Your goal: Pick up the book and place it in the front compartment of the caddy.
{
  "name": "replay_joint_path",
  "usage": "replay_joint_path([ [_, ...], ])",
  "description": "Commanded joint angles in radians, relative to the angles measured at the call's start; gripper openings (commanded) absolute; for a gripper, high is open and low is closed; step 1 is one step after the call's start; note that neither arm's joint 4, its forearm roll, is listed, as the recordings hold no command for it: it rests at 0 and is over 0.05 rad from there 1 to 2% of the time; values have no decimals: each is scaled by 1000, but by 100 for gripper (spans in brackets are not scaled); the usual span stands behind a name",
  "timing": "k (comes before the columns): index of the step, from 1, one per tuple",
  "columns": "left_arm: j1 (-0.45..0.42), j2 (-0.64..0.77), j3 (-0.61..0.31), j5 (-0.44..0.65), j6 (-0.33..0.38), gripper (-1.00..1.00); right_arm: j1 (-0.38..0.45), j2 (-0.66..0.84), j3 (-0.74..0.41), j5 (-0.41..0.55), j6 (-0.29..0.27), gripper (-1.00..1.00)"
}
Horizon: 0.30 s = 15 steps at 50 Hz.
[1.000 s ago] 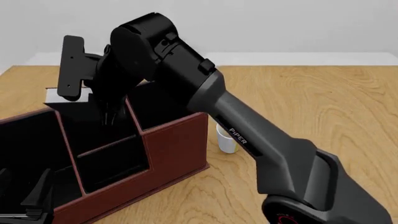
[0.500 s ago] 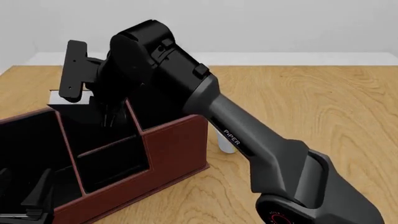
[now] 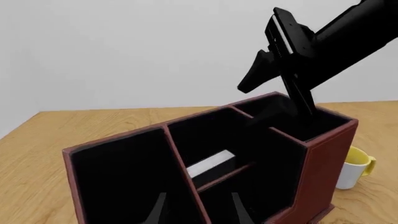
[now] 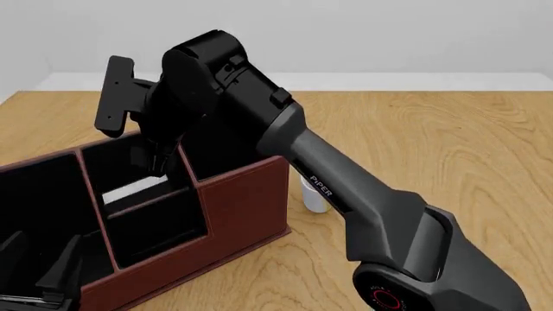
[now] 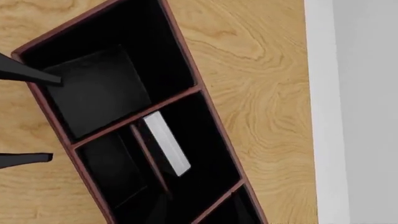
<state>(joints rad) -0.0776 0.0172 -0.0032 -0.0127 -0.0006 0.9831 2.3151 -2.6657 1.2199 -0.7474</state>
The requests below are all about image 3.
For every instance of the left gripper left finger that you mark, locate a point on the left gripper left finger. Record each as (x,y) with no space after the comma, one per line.
(156,213)

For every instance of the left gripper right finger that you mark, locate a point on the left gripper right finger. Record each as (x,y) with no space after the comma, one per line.
(242,213)

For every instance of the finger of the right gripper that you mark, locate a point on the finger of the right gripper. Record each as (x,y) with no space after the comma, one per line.
(258,74)
(276,112)

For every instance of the book with white pages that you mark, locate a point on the book with white pages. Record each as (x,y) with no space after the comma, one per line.
(209,164)

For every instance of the red-brown desk caddy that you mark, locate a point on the red-brown desk caddy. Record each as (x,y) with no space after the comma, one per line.
(320,168)

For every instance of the white mug with yellow inside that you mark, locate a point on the white mug with yellow inside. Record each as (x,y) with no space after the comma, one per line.
(349,173)

